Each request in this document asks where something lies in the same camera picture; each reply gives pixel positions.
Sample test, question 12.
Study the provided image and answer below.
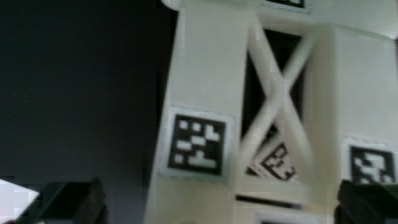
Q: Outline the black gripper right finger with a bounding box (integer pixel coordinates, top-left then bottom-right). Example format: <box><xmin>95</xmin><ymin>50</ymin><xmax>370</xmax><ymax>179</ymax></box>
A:
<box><xmin>335</xmin><ymin>180</ymin><xmax>398</xmax><ymax>224</ymax></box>

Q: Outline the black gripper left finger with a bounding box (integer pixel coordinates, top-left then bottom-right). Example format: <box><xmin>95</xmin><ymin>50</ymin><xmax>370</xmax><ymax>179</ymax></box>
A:
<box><xmin>17</xmin><ymin>178</ymin><xmax>109</xmax><ymax>224</ymax></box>

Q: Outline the white chair back piece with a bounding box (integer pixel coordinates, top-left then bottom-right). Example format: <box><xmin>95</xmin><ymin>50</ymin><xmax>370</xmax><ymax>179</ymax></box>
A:
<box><xmin>145</xmin><ymin>0</ymin><xmax>398</xmax><ymax>224</ymax></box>

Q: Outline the white chair seat plate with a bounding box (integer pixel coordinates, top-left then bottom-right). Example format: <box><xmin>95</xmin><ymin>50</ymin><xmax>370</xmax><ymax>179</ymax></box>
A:
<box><xmin>248</xmin><ymin>127</ymin><xmax>299</xmax><ymax>182</ymax></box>

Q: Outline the white fiducial marker sheet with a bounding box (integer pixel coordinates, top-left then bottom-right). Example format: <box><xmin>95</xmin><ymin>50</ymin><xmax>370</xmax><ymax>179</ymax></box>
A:
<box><xmin>0</xmin><ymin>179</ymin><xmax>40</xmax><ymax>224</ymax></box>

